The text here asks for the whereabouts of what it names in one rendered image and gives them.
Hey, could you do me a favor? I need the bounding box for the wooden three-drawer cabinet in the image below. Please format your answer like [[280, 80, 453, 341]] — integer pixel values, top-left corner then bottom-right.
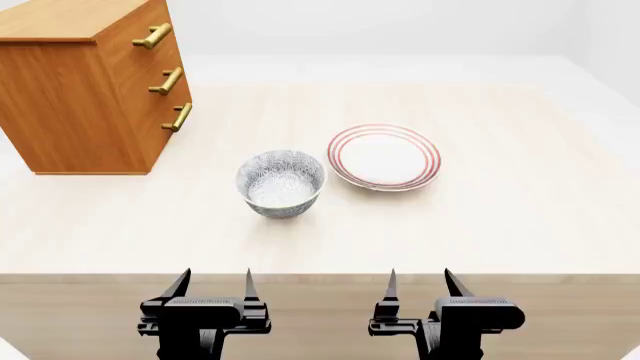
[[0, 0, 194, 177]]

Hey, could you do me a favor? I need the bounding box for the white plate with red rings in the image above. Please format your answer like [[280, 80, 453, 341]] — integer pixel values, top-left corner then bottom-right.
[[327, 123, 443, 193]]

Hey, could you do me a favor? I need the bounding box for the wooden drawer front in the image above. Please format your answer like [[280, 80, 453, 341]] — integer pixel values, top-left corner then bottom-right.
[[110, 31, 185, 131], [128, 64, 194, 175], [92, 0, 176, 87]]

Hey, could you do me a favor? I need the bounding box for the brass bar drawer handle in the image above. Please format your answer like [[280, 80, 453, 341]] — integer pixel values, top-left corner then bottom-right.
[[131, 22, 174, 51], [148, 66, 185, 96], [161, 102, 194, 133]]

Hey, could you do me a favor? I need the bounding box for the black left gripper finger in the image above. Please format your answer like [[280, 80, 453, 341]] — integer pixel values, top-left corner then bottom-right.
[[243, 267, 262, 302], [158, 267, 193, 301]]

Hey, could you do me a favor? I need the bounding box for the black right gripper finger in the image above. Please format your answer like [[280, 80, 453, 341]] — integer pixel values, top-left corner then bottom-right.
[[443, 267, 477, 300], [381, 267, 401, 303]]

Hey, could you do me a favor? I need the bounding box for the grey patterned ceramic bowl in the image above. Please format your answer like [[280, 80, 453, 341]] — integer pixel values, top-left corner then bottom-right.
[[235, 149, 327, 220]]

